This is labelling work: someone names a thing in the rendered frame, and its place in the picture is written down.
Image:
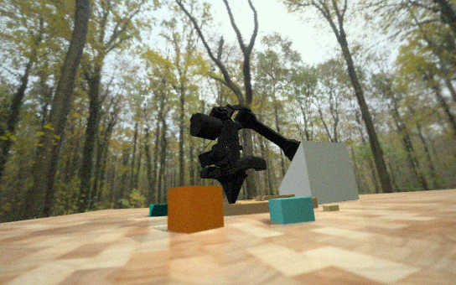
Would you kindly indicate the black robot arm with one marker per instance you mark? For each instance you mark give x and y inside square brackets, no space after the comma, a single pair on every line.
[218,124]

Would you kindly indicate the yellow cube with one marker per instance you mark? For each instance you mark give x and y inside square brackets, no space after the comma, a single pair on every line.
[331,207]

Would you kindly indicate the cyan cube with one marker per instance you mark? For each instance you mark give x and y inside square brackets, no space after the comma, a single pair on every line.
[158,210]

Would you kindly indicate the orange-brown block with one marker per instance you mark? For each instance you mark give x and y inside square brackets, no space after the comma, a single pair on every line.
[192,209]

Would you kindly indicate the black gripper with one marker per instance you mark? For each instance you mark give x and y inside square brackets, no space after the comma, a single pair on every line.
[233,178]

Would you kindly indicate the teal square block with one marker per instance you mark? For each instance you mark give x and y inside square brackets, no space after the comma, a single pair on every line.
[291,210]

